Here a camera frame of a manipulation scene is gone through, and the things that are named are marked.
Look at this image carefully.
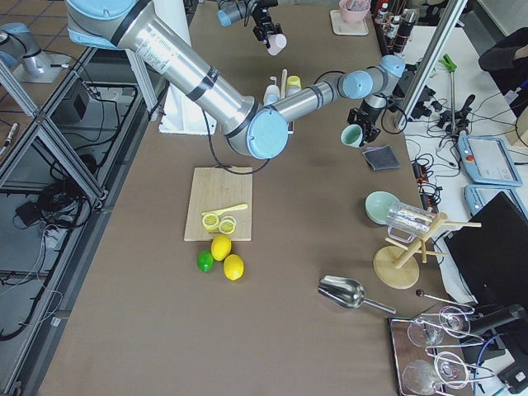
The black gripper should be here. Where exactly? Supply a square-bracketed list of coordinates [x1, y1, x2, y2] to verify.
[346, 107, 380, 147]
[252, 7, 283, 42]

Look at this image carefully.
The pink cup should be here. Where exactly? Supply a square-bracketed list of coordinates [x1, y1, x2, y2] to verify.
[266, 34, 287, 56]

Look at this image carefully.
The green cup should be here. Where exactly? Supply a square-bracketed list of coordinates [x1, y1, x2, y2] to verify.
[341, 124, 363, 149]

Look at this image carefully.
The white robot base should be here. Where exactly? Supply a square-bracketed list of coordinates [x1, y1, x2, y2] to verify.
[158, 0, 218, 136]

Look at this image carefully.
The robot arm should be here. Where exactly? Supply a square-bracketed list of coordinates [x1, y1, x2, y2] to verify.
[66, 1, 404, 159]
[217, 0, 283, 45]

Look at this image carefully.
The yellow cup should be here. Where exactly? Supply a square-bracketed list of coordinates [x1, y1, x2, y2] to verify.
[285, 75, 302, 97]

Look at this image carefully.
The light blue cup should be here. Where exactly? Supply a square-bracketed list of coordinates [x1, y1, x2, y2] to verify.
[263, 85, 281, 106]

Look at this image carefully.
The grey folded cloth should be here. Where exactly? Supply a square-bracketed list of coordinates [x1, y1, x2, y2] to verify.
[361, 145, 400, 172]

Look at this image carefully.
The green bowl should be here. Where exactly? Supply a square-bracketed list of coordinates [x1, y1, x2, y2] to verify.
[365, 191, 399, 225]

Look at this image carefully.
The beige tray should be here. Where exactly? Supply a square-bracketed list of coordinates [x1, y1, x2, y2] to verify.
[330, 10, 369, 36]

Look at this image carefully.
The pink bowl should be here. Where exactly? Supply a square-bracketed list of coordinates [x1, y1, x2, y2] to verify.
[338, 0, 370, 23]

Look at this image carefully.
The clear glass mug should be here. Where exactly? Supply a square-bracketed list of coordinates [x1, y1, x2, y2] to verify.
[386, 201, 436, 243]

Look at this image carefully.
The blue teach pendant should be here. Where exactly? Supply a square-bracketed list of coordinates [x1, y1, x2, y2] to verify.
[464, 184, 518, 215]
[457, 135, 523, 186]

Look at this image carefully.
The wooden mug tree stand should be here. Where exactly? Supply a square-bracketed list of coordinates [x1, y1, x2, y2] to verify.
[373, 212, 482, 290]

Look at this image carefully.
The yellow plastic knife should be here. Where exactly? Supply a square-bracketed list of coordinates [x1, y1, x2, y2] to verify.
[201, 203, 248, 216]

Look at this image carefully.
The metal scoop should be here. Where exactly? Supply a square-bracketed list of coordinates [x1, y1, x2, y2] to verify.
[318, 275, 397, 315]

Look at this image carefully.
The wooden cutting board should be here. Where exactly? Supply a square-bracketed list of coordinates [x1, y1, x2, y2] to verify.
[184, 167, 252, 242]

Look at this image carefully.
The lower lemon slice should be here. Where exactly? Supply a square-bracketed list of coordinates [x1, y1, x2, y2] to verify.
[218, 215, 237, 235]

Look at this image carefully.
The lemon slice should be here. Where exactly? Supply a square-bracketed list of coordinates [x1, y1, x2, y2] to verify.
[201, 213, 220, 232]
[218, 215, 237, 235]

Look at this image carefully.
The black monitor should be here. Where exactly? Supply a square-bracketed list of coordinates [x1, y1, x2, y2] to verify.
[444, 192, 527, 307]

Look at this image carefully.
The upper lemon slice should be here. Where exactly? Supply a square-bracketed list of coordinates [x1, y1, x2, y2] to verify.
[201, 213, 220, 232]

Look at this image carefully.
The yellow lemon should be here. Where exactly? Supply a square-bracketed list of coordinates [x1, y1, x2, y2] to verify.
[223, 254, 245, 281]
[210, 234, 232, 262]

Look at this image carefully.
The green lime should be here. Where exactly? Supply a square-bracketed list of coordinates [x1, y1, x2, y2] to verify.
[196, 250, 215, 272]

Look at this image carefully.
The glass rack tray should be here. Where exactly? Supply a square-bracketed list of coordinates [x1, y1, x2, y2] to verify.
[388, 303, 493, 395]

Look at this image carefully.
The white wire cup holder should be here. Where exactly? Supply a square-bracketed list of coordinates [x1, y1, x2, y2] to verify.
[262, 69, 304, 135]

